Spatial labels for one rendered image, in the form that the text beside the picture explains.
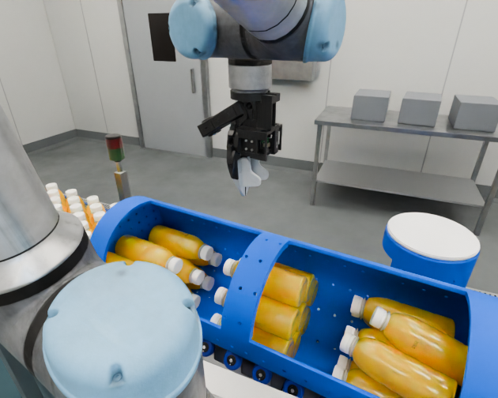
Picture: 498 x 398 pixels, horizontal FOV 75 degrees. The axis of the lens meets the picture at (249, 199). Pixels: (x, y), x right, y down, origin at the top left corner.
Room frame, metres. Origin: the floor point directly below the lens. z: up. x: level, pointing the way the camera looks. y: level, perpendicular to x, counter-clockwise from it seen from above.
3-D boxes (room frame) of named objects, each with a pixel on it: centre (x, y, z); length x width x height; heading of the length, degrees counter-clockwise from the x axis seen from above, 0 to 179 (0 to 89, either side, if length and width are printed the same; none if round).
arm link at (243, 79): (0.60, 0.00, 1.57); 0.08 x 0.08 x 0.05
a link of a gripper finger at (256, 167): (0.61, -0.01, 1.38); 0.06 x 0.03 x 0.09; 62
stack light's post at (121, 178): (1.28, 0.56, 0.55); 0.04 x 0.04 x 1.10; 62
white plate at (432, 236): (0.91, -0.61, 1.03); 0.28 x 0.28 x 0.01
